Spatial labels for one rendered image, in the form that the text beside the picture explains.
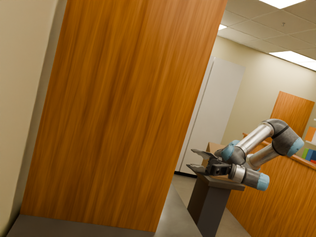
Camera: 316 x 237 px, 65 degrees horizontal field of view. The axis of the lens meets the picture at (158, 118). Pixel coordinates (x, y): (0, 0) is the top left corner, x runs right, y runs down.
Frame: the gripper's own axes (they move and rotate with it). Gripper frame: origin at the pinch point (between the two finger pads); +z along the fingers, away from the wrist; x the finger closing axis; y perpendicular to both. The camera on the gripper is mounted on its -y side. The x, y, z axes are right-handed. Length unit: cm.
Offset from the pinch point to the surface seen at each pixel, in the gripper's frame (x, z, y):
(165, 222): -26.1, 1.1, -15.1
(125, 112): 16.7, 23.8, -35.3
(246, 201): -89, -78, 228
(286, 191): -45, -102, 179
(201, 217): -58, -18, 69
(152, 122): 15.6, 15.1, -30.9
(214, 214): -54, -26, 75
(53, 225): -26, 35, -45
